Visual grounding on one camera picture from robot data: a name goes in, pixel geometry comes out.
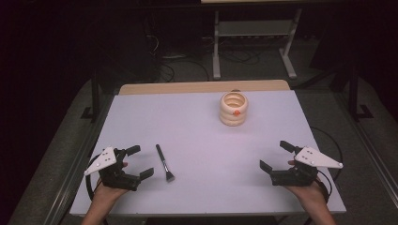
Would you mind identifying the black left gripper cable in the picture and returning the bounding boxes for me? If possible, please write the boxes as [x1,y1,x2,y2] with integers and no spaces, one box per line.
[84,154,102,203]

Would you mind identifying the cream ribbed brush holder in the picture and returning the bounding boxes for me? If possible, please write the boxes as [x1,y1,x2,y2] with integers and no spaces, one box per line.
[219,90,249,128]

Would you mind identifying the black metal stand leg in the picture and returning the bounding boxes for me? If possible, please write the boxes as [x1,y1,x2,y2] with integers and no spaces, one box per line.
[347,62,375,123]
[80,70,101,124]

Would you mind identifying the person's left hand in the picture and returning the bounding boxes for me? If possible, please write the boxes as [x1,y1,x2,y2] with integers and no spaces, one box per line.
[93,160,130,205]

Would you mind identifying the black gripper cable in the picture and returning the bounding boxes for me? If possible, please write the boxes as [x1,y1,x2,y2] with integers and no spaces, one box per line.
[309,126,344,204]
[84,154,102,203]

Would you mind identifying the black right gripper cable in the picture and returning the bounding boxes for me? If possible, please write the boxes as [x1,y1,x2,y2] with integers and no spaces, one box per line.
[309,126,344,204]

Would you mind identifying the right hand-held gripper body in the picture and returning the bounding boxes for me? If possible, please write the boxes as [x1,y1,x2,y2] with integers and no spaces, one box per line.
[268,145,344,188]

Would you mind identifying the white table cover sheet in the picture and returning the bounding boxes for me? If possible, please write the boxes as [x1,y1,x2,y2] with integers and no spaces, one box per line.
[69,89,347,218]

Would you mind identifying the person's right hand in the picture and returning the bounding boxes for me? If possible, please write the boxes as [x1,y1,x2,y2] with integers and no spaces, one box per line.
[285,159,328,208]

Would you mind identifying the tangle of floor cables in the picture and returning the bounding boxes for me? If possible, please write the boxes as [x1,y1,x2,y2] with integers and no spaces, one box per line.
[144,34,266,83]

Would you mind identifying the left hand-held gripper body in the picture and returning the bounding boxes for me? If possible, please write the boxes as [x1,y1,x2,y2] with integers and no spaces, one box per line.
[84,145,141,192]

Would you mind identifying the white metal shelf stand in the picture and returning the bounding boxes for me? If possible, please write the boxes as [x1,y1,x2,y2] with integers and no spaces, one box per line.
[211,8,303,81]

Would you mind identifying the black makeup brush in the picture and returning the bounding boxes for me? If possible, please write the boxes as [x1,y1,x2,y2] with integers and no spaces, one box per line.
[155,143,176,183]

